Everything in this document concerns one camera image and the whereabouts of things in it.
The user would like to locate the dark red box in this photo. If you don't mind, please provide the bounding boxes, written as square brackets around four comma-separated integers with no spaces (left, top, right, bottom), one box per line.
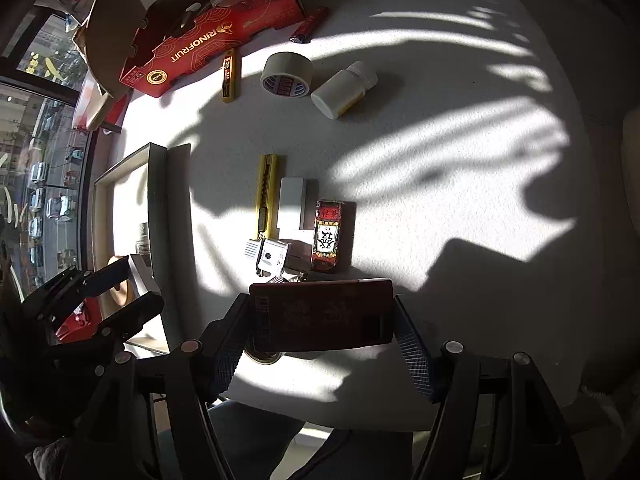
[248,277,396,353]

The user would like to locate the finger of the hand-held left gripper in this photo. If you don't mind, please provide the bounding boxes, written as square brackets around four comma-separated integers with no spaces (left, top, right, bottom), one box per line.
[100,293,166,344]
[80,255,132,297]

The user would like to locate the tan tape roll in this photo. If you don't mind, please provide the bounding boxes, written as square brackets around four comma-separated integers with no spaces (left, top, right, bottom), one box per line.
[107,255,138,307]

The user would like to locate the white rectangular block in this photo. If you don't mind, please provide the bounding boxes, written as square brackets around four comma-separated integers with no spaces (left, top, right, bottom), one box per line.
[276,176,318,233]

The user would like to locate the yellow utility knife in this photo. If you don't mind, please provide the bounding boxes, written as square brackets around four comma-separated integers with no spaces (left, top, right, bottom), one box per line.
[253,154,287,241]

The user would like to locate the white cardboard box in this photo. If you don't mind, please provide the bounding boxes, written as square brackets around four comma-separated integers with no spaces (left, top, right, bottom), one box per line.
[74,72,126,133]

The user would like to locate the beige tape roll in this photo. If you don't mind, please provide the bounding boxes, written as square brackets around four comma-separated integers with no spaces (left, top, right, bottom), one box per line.
[260,52,315,98]

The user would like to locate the red lighter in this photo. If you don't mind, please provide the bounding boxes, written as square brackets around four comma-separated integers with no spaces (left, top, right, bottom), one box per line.
[291,7,328,43]

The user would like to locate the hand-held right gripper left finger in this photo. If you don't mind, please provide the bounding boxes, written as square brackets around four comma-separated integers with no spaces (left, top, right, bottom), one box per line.
[75,292,266,480]

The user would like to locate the red patterned small box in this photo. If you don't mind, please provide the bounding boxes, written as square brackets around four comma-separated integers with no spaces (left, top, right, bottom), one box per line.
[310,200,357,273]

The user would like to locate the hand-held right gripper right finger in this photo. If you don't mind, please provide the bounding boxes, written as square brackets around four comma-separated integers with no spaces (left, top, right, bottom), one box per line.
[392,294,586,480]

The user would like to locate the white power adapter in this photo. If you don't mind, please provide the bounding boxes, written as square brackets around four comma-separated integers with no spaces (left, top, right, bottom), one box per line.
[244,237,292,278]

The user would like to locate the red item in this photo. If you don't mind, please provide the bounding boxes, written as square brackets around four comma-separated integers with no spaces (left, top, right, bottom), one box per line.
[55,297,106,343]

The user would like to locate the red cardboard box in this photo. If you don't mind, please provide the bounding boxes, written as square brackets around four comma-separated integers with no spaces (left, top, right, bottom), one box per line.
[72,0,308,98]

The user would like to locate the white plastic bottle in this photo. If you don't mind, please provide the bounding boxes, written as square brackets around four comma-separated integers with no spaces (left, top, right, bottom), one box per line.
[311,61,378,120]

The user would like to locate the yellow blade case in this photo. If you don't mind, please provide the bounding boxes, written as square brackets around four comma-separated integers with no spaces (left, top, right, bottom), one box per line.
[221,49,241,104]

